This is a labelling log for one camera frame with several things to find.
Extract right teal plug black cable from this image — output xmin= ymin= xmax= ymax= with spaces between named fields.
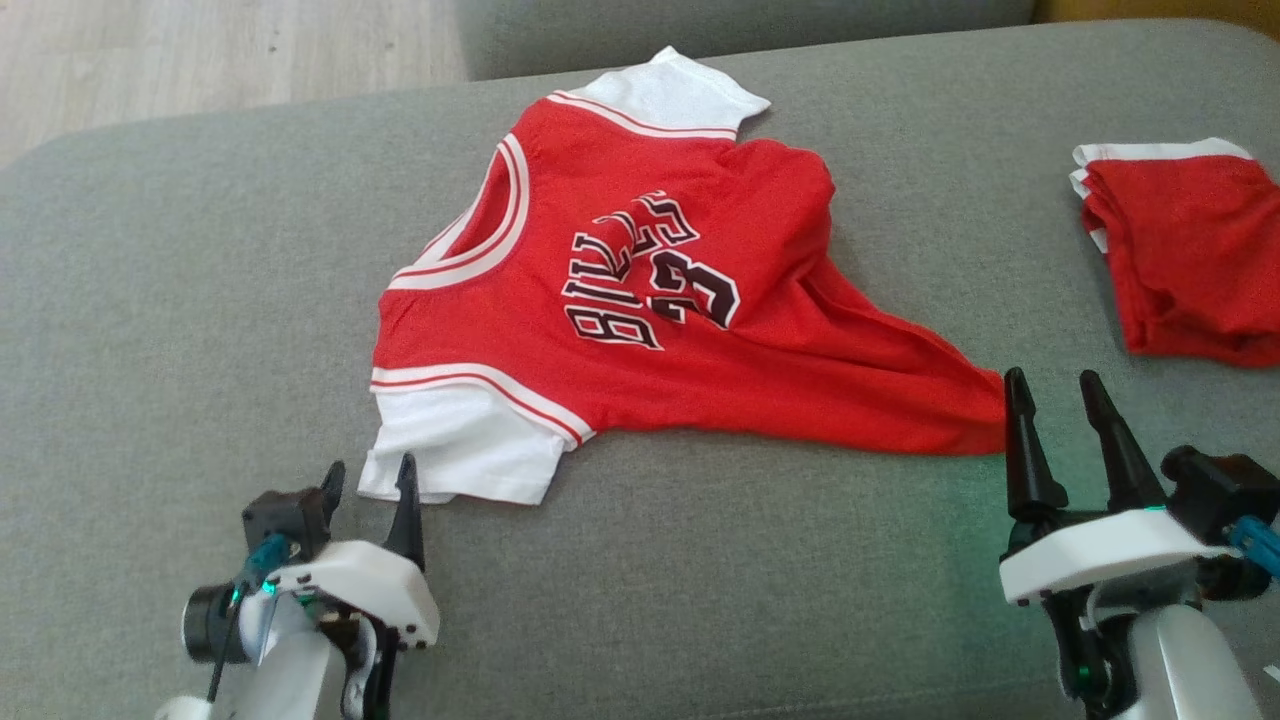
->
xmin=1228 ymin=515 xmax=1280 ymax=581

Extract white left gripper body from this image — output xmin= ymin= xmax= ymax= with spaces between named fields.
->
xmin=265 ymin=540 xmax=441 ymax=651

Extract yellow and grey sofa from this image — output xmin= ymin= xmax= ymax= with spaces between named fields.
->
xmin=0 ymin=18 xmax=1280 ymax=720

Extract red shorts with white band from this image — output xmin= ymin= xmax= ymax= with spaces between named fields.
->
xmin=1070 ymin=138 xmax=1280 ymax=369

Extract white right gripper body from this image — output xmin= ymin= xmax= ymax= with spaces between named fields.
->
xmin=998 ymin=505 xmax=1241 ymax=606

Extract teal plug black cable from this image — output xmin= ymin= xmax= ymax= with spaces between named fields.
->
xmin=205 ymin=535 xmax=293 ymax=701
xmin=1228 ymin=515 xmax=1280 ymax=581

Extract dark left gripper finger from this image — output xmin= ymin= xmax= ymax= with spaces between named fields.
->
xmin=318 ymin=460 xmax=347 ymax=526
xmin=384 ymin=453 xmax=426 ymax=571

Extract red white basketball jersey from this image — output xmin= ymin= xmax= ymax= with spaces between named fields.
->
xmin=357 ymin=46 xmax=1009 ymax=506

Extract left teal plug black cable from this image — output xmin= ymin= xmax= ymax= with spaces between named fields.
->
xmin=205 ymin=535 xmax=293 ymax=701

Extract yellow sofa backrest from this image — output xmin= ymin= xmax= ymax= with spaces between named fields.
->
xmin=1033 ymin=0 xmax=1280 ymax=41

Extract grey back cushion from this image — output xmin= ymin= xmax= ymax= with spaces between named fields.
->
xmin=455 ymin=0 xmax=1036 ymax=81

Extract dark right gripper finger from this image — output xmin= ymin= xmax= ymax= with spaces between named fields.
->
xmin=1079 ymin=370 xmax=1168 ymax=513
xmin=1003 ymin=367 xmax=1069 ymax=521

